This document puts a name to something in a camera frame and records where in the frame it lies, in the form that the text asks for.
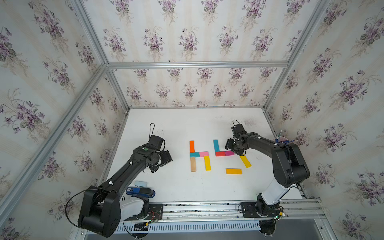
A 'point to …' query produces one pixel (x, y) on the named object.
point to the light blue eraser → (141, 184)
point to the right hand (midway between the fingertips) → (231, 148)
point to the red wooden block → (220, 153)
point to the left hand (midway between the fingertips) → (168, 163)
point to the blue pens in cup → (285, 142)
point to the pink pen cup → (282, 139)
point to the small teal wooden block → (194, 154)
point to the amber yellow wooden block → (233, 171)
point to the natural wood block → (193, 163)
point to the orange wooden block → (192, 149)
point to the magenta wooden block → (229, 153)
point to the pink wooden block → (204, 154)
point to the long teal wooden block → (216, 145)
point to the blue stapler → (141, 191)
